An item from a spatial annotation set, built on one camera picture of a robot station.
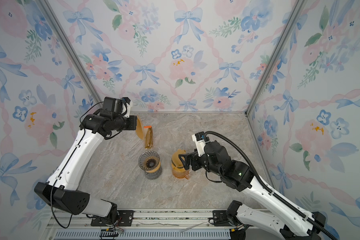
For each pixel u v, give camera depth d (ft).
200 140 1.86
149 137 3.20
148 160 2.68
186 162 1.89
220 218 2.41
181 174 2.89
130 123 2.15
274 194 1.37
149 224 2.40
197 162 1.89
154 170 2.48
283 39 2.60
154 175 2.74
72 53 2.77
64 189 1.30
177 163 2.63
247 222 1.88
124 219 2.42
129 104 2.17
